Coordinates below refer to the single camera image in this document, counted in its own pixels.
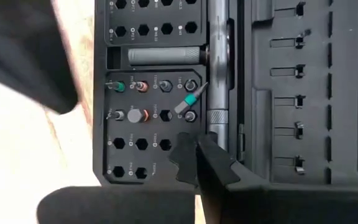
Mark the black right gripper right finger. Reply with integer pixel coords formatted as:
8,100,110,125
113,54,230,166
196,132,358,224

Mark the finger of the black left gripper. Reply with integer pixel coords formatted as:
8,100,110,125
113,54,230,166
0,0,79,115

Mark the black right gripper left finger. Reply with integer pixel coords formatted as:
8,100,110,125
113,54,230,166
37,131,198,224

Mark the black plastic tool case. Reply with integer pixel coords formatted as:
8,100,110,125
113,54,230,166
92,0,358,190

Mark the dark steel screwdriver bit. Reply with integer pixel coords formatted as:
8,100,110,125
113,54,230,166
184,110,198,123
184,78,198,93

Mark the blue-collared screwdriver bit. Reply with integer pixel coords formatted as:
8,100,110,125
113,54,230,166
159,79,173,93

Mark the silver steel screwdriver bit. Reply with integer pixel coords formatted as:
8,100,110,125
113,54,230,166
106,109,126,121

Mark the grey extension bar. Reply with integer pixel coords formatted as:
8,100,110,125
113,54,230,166
127,45,210,67

